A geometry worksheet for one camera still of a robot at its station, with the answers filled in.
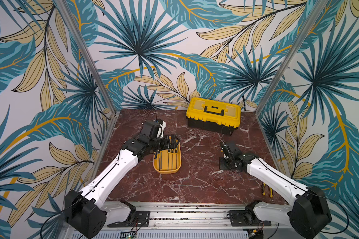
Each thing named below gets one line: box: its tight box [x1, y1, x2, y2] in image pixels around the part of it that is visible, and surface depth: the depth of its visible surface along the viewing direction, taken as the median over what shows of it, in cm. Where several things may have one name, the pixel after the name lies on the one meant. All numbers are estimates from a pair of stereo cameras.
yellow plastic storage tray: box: [153, 142, 182, 174], surface depth 94 cm
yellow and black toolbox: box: [185, 97, 242, 136], surface depth 100 cm
